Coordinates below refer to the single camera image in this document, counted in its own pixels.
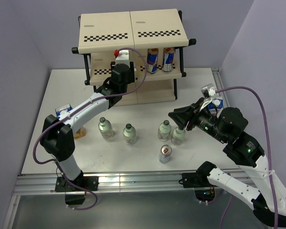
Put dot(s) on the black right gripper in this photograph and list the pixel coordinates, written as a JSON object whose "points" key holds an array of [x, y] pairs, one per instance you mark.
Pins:
{"points": [[180, 117]]}

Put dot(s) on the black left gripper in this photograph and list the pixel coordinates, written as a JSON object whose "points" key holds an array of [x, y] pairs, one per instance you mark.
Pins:
{"points": [[131, 74]]}

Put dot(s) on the blue silver energy drink can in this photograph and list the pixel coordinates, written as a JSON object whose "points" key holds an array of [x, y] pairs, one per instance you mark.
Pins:
{"points": [[152, 58], [168, 58]]}

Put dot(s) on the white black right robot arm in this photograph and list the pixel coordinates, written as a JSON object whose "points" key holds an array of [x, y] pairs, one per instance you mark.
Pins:
{"points": [[267, 199]]}

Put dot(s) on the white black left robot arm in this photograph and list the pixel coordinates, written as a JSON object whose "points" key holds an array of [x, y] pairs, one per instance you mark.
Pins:
{"points": [[59, 140]]}

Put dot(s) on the beige three-tier shelf rack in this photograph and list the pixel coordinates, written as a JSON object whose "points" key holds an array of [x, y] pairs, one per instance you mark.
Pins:
{"points": [[136, 31]]}

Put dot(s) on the clear glass bottle green cap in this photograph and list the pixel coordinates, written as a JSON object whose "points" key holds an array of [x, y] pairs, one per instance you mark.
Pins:
{"points": [[105, 128], [178, 136], [129, 134], [164, 130]]}

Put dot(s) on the blue purple berry juice carton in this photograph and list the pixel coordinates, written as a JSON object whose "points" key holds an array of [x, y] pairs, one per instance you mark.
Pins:
{"points": [[215, 106]]}

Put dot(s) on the blue Fontana juice carton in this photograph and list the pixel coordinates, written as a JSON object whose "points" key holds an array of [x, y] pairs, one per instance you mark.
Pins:
{"points": [[65, 109]]}

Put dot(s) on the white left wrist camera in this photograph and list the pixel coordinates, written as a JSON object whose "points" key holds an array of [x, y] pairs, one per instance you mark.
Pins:
{"points": [[122, 57]]}

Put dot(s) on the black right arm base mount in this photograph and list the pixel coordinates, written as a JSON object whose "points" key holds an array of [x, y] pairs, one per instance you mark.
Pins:
{"points": [[203, 190]]}

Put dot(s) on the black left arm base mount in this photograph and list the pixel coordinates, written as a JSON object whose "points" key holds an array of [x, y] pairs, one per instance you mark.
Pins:
{"points": [[74, 195]]}

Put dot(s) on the aluminium mounting rail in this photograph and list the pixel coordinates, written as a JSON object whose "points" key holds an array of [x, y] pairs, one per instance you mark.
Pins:
{"points": [[44, 184]]}

